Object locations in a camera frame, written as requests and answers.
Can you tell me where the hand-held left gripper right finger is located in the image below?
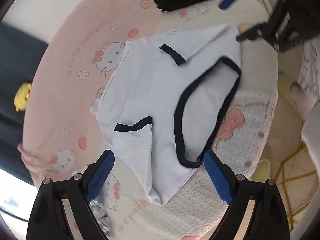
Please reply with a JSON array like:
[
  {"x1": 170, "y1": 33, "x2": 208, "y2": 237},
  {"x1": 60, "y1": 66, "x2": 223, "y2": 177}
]
[{"x1": 204, "y1": 150, "x2": 290, "y2": 240}]

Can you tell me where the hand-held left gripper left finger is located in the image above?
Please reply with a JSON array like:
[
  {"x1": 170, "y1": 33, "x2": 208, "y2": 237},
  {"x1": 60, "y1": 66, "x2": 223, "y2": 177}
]
[{"x1": 26, "y1": 149, "x2": 115, "y2": 240}]

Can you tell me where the white t-shirt with navy trim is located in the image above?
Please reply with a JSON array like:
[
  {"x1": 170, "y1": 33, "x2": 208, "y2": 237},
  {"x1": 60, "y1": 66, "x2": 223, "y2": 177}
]
[{"x1": 90, "y1": 24, "x2": 242, "y2": 206}]

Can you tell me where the light blue cartoon printed garment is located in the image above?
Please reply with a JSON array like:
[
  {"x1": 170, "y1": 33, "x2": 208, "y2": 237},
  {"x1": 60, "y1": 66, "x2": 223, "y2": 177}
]
[{"x1": 89, "y1": 200, "x2": 112, "y2": 237}]

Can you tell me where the yellow-green slipper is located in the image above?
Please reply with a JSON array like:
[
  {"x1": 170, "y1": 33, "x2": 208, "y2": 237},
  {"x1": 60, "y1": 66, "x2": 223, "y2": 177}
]
[{"x1": 250, "y1": 159, "x2": 271, "y2": 183}]

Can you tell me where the white cartoon printed cloth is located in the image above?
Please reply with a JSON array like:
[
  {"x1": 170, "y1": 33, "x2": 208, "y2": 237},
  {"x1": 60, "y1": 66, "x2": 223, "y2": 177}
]
[{"x1": 296, "y1": 39, "x2": 320, "y2": 167}]

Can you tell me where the glass sliding door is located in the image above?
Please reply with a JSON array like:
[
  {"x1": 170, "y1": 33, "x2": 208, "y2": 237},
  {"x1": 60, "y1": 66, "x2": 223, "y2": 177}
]
[{"x1": 0, "y1": 169, "x2": 38, "y2": 222}]

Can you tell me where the yellow plush toy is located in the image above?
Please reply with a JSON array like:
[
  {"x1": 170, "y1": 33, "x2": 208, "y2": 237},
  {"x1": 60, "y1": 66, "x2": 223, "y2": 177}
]
[{"x1": 14, "y1": 82, "x2": 32, "y2": 112}]

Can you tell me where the pink cartoon printed sofa blanket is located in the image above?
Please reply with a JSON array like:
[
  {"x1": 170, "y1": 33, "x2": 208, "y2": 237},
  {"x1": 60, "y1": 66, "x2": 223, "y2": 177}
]
[{"x1": 17, "y1": 0, "x2": 279, "y2": 240}]

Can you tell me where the dark blue curtain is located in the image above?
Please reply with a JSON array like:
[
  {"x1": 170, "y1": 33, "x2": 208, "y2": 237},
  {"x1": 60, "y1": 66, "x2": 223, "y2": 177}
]
[{"x1": 0, "y1": 21, "x2": 49, "y2": 180}]

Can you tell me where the golden wire rack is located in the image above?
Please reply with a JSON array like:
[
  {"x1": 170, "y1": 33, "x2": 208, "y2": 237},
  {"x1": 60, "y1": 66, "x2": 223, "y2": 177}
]
[{"x1": 274, "y1": 144, "x2": 319, "y2": 230}]

